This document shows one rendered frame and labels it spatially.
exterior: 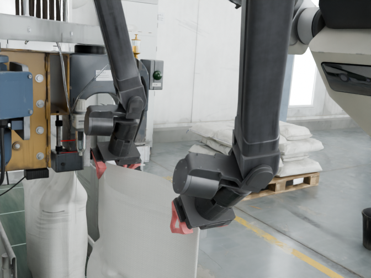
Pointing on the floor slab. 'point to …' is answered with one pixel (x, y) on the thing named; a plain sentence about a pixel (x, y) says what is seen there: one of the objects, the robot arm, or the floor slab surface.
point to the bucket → (366, 228)
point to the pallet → (313, 178)
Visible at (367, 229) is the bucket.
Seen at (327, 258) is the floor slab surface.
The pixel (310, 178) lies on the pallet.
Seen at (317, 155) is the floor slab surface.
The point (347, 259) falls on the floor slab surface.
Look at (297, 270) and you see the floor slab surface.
